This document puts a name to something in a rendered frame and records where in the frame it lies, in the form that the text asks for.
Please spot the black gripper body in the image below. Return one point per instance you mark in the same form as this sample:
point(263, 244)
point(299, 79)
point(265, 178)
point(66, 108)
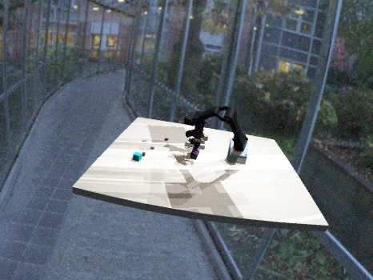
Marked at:
point(198, 135)

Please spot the small cyan cube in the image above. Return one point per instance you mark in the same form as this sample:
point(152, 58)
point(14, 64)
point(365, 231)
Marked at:
point(137, 156)

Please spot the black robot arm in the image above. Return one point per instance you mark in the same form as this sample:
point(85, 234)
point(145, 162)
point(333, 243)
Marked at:
point(200, 118)

